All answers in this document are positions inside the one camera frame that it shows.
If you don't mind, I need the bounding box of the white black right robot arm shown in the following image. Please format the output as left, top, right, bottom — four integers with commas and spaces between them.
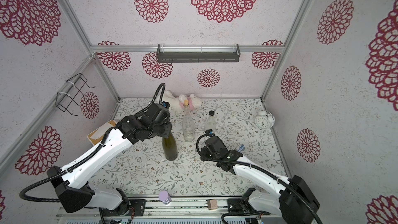
196, 134, 322, 224

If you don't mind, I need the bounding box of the dark green wine bottle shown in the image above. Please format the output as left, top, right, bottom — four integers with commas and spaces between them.
162, 132, 178, 161

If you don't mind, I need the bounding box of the white tissue sheet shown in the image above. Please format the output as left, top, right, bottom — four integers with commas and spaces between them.
91, 123, 113, 140

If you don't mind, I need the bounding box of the clear tall glass bottle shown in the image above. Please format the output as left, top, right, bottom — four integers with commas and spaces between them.
182, 100, 195, 142

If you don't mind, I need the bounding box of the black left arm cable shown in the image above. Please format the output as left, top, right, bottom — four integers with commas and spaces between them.
19, 83, 167, 203

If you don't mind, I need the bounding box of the blue peeled label sticker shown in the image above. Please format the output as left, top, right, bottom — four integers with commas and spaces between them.
237, 145, 245, 152

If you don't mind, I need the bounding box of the white plush toy pink scarf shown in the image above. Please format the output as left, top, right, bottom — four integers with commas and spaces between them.
162, 91, 203, 113

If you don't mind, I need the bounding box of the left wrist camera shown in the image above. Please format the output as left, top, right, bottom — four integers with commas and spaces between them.
162, 101, 170, 109

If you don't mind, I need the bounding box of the clear plastic bottle blue label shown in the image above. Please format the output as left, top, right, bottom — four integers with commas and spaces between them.
204, 113, 217, 132

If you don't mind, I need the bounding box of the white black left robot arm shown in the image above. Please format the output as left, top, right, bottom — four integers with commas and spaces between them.
47, 102, 172, 216

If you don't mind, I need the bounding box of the black wall shelf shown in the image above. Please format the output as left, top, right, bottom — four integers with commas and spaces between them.
156, 44, 241, 63

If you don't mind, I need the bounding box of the purple small cup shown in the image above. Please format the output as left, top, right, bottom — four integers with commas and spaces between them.
159, 190, 172, 205

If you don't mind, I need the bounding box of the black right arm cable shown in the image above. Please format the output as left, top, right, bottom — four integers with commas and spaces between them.
195, 133, 324, 224

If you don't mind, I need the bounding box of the white alarm clock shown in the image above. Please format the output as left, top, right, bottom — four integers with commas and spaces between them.
255, 111, 275, 130

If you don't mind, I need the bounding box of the black wire wall rack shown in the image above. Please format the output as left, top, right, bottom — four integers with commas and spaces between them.
55, 73, 95, 116

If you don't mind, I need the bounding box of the small wooden block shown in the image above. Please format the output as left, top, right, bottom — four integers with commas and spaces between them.
207, 199, 218, 211

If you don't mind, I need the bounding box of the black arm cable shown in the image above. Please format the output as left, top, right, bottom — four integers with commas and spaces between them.
19, 83, 167, 203
195, 133, 324, 224

